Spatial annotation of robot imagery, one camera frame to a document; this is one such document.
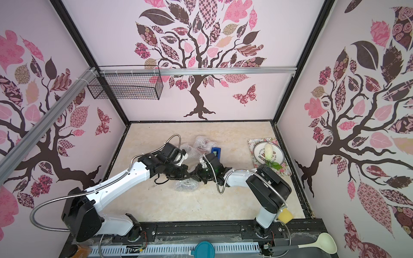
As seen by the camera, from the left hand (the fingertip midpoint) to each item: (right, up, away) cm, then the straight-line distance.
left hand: (189, 179), depth 77 cm
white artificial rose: (+47, +13, +22) cm, 54 cm away
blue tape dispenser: (+14, +12, +18) cm, 26 cm away
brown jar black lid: (-43, -24, -15) cm, 52 cm away
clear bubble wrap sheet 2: (+6, +16, +20) cm, 27 cm away
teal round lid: (+8, -24, -14) cm, 29 cm away
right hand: (-2, +1, +6) cm, 7 cm away
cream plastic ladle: (+62, -26, -7) cm, 67 cm away
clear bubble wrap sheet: (-1, +12, +17) cm, 20 cm away
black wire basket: (-38, +54, +17) cm, 68 cm away
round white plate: (+54, +10, +23) cm, 60 cm away
